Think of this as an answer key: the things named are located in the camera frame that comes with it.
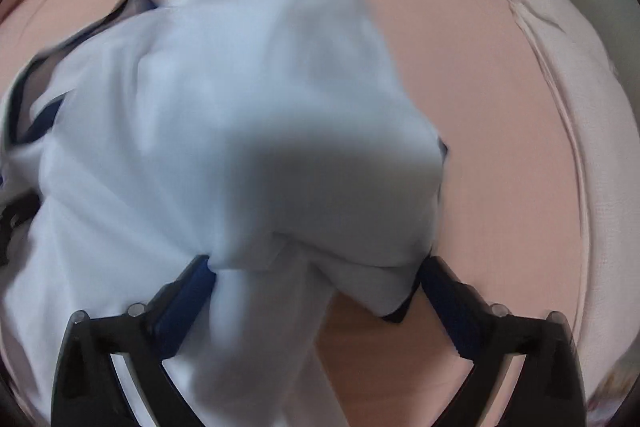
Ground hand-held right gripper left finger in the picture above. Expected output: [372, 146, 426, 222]
[50, 254, 217, 427]

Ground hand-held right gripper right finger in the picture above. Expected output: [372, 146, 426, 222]
[417, 254, 588, 427]

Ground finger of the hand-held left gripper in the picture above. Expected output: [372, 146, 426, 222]
[0, 192, 40, 267]

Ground light blue navy-trimmed shirt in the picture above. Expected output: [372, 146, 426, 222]
[0, 0, 449, 427]

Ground pale pink quilted mattress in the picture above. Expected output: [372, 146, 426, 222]
[425, 0, 640, 408]

